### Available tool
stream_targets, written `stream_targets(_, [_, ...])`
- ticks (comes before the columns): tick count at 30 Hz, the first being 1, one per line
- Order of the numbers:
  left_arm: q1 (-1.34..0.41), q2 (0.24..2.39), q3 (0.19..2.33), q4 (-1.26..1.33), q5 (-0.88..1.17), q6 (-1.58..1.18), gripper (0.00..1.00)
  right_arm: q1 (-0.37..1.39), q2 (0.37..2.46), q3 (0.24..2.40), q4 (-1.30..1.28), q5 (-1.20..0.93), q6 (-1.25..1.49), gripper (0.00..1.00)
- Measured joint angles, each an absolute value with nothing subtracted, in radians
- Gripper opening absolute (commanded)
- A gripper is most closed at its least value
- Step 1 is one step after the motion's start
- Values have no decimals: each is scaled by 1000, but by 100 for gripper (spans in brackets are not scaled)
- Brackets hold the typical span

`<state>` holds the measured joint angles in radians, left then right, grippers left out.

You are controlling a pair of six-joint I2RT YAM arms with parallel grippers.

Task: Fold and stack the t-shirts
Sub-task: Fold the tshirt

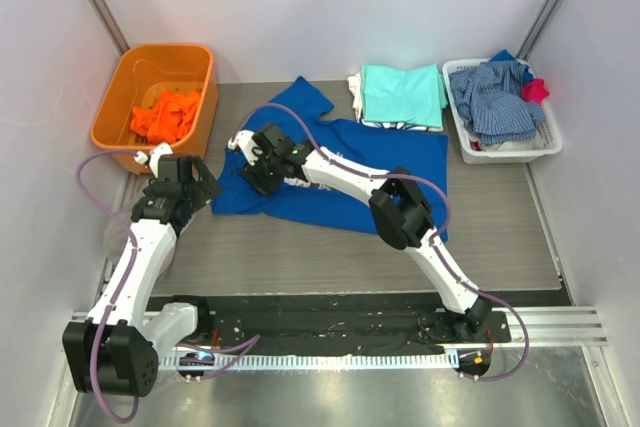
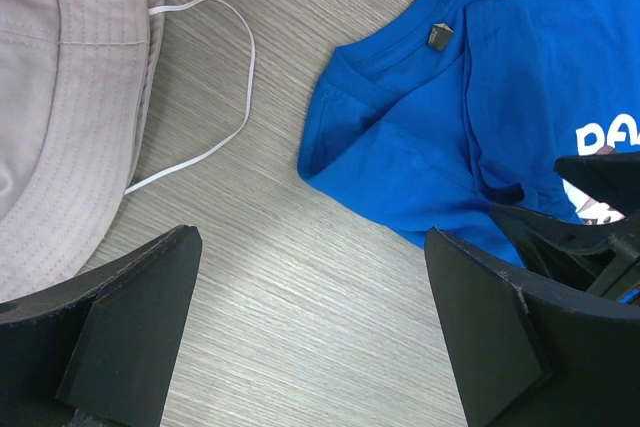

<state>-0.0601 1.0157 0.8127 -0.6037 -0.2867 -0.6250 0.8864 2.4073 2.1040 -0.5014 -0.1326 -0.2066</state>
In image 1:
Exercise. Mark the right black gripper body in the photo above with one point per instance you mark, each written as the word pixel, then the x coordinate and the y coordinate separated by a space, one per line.
pixel 257 177

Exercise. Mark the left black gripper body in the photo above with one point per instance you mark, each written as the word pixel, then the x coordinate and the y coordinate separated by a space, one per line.
pixel 189 177

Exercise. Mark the blue t shirt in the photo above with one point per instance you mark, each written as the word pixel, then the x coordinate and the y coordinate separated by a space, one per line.
pixel 422 154

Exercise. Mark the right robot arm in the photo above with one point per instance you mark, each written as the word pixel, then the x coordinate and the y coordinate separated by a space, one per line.
pixel 402 215

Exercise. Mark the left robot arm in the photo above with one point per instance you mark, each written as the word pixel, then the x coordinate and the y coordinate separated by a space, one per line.
pixel 116 350

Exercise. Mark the orange t shirt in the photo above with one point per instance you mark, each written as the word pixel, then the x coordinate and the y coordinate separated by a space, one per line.
pixel 169 120

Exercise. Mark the grey cap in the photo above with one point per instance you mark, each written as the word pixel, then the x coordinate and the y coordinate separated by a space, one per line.
pixel 115 239

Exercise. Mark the orange plastic tub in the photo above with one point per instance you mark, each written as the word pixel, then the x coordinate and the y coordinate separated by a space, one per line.
pixel 142 75

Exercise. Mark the folded white printed t shirt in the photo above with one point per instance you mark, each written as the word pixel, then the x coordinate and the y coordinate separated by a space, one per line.
pixel 354 86

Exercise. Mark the folded teal t shirt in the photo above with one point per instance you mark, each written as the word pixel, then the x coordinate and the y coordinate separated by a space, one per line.
pixel 415 97

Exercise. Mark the blue checkered shirt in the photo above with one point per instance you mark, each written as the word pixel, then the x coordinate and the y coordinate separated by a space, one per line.
pixel 488 98

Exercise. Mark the blue cloth in basket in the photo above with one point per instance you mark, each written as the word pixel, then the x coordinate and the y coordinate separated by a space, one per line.
pixel 505 55

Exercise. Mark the red cloth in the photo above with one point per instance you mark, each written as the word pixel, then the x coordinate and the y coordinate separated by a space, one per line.
pixel 535 91

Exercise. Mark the white plastic laundry basket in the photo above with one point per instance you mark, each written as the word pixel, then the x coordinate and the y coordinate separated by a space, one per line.
pixel 548 139

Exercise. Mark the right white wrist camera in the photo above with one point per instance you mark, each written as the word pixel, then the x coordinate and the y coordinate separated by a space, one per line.
pixel 242 141

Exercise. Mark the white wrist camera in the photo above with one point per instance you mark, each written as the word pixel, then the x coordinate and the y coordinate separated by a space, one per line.
pixel 153 157
pixel 242 141

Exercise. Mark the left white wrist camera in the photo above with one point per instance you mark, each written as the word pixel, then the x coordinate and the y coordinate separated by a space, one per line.
pixel 153 157

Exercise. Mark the slotted white cable duct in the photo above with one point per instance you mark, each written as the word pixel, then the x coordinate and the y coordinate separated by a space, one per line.
pixel 448 360

